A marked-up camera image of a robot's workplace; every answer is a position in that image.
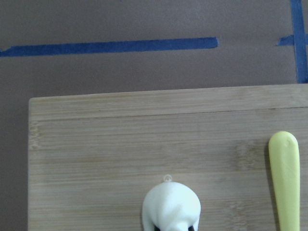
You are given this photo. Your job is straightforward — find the wooden cutting board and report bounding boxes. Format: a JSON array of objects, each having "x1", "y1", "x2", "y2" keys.
[{"x1": 28, "y1": 84, "x2": 308, "y2": 231}]

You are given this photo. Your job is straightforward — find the yellow plastic knife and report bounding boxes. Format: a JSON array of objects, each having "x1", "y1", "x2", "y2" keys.
[{"x1": 269, "y1": 131, "x2": 300, "y2": 231}]

